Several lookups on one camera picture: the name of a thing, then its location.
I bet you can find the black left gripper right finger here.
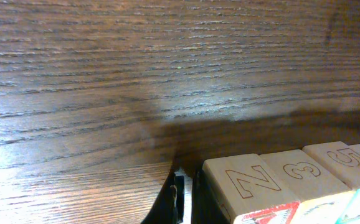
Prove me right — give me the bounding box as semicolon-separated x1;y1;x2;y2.
191;169;229;224

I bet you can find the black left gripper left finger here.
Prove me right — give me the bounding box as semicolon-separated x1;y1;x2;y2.
141;172;185;224

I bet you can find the red I block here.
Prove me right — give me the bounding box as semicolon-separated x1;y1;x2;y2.
202;154;300;224

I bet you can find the yellow C block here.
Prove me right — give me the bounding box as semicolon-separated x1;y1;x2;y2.
260;149;354;224

